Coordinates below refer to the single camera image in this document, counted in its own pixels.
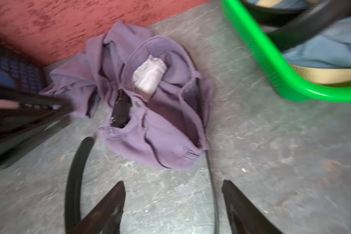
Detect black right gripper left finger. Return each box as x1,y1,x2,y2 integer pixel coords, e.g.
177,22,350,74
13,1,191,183
70,181,126,234

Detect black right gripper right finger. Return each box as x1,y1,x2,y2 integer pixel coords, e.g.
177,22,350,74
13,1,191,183
221,180,282,234

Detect black leather belt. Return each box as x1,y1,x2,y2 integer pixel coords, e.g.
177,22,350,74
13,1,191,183
64,89,220,234

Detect purple trousers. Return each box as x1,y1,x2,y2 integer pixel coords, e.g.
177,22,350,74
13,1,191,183
41,22,213,169

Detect tan woven belt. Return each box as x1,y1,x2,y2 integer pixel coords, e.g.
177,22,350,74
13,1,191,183
255,0,351,85

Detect black belt in basket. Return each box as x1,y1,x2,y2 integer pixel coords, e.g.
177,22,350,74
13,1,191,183
241,1,351,51

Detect black perforated file rack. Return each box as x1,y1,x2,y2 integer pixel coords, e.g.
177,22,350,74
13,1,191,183
0,43,72,170

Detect green plastic basket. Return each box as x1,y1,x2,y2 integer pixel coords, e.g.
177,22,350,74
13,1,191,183
221,1,351,103

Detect blue denim jeans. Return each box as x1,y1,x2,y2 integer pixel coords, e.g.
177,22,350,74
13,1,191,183
245,0,351,69

